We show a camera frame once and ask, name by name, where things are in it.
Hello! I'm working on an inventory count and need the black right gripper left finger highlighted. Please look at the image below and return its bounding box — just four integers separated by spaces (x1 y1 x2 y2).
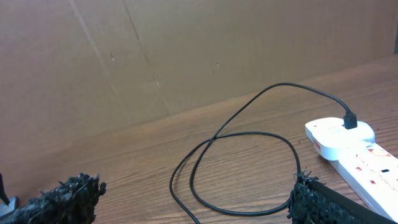
1 173 106 224

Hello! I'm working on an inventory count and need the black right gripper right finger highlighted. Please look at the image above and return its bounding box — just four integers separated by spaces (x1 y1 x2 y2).
287 171 395 224

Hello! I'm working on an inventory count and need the white charger adapter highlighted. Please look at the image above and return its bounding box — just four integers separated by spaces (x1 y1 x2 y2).
305 117 376 161

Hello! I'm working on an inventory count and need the white power strip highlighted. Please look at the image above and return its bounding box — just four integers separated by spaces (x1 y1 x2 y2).
330 142 397 222

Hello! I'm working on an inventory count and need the black charging cable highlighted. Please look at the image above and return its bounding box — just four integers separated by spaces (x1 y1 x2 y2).
169 82 358 224

